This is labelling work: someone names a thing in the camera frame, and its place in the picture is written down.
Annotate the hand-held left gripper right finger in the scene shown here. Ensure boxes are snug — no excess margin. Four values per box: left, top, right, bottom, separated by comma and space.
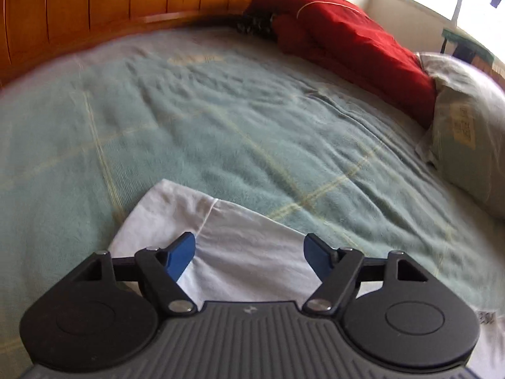
302, 232, 430, 318

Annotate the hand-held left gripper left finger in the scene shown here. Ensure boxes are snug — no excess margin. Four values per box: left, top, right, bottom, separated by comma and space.
76, 231, 199, 318

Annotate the white t-shirt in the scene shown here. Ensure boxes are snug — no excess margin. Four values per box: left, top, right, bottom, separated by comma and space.
107, 178, 505, 379

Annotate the green checked bed blanket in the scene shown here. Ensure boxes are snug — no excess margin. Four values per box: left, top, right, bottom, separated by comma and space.
0, 26, 505, 364

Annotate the grey-green pillow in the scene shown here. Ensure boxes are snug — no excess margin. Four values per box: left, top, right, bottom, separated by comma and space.
416, 52, 505, 220

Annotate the red folded blanket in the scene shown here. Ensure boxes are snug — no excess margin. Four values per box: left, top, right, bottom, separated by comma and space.
247, 0, 438, 129

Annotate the black patterned cloth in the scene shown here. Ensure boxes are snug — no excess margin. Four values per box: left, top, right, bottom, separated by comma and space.
237, 14, 277, 40

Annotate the green board on windowsill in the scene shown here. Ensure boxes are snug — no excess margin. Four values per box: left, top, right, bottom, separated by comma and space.
442, 27, 494, 62

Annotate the wooden headboard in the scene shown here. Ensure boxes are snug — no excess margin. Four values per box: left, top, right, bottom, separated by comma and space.
0, 0, 322, 87

